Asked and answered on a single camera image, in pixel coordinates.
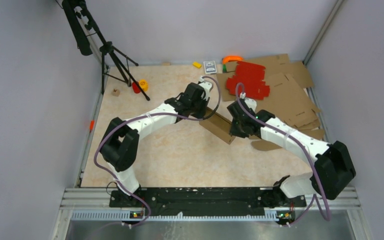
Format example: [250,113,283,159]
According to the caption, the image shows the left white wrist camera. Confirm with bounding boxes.
[198,77,213,101]

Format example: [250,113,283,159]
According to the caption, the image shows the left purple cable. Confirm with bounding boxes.
[93,75,222,229]

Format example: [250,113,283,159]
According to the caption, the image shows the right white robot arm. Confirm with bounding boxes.
[227,99,357,206]

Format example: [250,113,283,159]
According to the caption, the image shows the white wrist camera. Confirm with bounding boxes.
[239,92,257,112]
[198,77,213,101]

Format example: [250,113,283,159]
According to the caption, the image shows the brown cardboard box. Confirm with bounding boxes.
[199,112,236,145]

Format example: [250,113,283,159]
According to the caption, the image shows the small orange clip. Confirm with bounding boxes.
[89,120,95,132]

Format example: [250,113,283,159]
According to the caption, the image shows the black tripod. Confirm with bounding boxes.
[59,0,140,95]

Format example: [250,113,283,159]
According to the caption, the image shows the yellow block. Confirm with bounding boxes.
[192,61,202,69]

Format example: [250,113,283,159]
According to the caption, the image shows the orange tape ring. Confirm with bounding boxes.
[222,55,245,65]

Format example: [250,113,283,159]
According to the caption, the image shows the red cardboard box blank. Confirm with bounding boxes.
[225,61,271,100]

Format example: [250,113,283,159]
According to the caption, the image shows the playing card deck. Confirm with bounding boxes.
[203,60,218,75]

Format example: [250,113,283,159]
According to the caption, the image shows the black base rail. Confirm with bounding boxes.
[109,187,307,224]

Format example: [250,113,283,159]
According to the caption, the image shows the stack of brown cardboard blanks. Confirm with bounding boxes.
[215,52,328,153]

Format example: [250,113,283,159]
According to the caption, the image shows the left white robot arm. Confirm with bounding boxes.
[96,80,213,207]

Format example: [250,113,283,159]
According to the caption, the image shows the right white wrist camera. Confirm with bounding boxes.
[239,92,257,112]

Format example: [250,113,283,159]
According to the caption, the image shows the yellow and red toy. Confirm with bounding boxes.
[131,79,149,94]

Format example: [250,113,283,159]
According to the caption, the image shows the small wooden block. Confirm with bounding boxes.
[111,88,121,97]

